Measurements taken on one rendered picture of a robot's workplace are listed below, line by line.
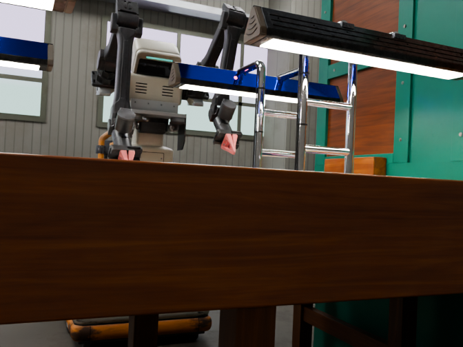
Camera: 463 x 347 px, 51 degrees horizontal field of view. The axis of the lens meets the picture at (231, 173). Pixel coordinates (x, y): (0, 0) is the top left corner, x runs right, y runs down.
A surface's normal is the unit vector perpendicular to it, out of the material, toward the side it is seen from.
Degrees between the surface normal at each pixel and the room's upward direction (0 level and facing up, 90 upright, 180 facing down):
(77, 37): 90
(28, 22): 90
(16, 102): 90
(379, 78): 90
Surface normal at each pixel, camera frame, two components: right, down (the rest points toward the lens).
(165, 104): 0.40, 0.00
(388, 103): -0.91, -0.05
